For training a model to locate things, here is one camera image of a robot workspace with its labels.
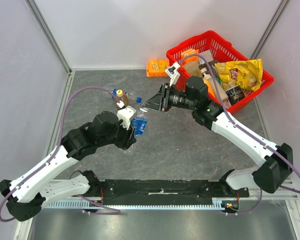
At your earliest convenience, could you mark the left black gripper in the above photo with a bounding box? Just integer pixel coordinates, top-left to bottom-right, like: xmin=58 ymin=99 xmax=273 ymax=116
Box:
xmin=98 ymin=117 xmax=137 ymax=150

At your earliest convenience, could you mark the white blue bottle cap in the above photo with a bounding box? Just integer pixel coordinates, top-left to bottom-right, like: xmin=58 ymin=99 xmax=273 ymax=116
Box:
xmin=140 ymin=107 xmax=148 ymax=113

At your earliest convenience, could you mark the blue Pocari Sweat bottle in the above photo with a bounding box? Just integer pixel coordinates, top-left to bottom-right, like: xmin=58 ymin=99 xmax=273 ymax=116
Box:
xmin=131 ymin=114 xmax=148 ymax=136

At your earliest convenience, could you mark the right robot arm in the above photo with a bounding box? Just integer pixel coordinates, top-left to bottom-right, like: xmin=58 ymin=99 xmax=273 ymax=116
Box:
xmin=141 ymin=76 xmax=293 ymax=197

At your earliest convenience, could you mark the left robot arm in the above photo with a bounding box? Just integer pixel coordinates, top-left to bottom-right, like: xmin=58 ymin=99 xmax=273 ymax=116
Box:
xmin=0 ymin=106 xmax=137 ymax=222

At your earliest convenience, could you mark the clear empty plastic bottle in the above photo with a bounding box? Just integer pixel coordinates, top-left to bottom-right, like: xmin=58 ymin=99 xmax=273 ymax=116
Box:
xmin=106 ymin=87 xmax=137 ymax=101

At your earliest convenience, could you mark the brown tea bottle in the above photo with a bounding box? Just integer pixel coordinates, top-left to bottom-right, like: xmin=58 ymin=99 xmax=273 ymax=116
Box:
xmin=115 ymin=89 xmax=129 ymax=110

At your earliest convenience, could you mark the beige bottle in basket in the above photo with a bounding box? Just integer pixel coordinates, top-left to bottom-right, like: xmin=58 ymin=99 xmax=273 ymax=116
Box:
xmin=200 ymin=67 xmax=228 ymax=103

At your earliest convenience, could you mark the orange snack box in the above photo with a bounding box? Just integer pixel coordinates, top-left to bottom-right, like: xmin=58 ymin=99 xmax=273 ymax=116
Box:
xmin=146 ymin=59 xmax=169 ymax=77

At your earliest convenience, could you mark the orange box in basket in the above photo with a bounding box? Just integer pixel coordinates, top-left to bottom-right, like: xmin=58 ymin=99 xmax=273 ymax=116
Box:
xmin=180 ymin=48 xmax=199 ymax=64

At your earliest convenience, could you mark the clear plastic packet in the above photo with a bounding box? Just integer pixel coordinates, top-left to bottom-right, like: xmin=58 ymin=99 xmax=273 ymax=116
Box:
xmin=198 ymin=49 xmax=214 ymax=65

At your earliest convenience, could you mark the black snack packet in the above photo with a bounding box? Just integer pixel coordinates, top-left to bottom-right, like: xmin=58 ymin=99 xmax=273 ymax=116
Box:
xmin=225 ymin=85 xmax=246 ymax=106

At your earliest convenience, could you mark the yellow Lays chips bag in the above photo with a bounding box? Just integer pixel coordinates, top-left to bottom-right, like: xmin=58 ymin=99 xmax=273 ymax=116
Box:
xmin=214 ymin=58 xmax=263 ymax=92

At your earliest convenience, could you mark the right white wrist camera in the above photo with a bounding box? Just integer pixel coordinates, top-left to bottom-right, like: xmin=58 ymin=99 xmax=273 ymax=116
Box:
xmin=165 ymin=62 xmax=181 ymax=87

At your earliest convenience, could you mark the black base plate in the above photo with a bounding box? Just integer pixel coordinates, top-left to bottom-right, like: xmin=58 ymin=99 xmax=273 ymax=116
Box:
xmin=85 ymin=179 xmax=250 ymax=205

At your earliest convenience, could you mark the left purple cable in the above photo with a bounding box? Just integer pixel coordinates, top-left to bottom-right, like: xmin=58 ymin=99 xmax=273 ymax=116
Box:
xmin=0 ymin=86 xmax=126 ymax=223

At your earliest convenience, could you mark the white cable duct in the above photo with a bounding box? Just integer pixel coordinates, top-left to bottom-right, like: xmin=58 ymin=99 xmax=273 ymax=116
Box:
xmin=46 ymin=198 xmax=226 ymax=211

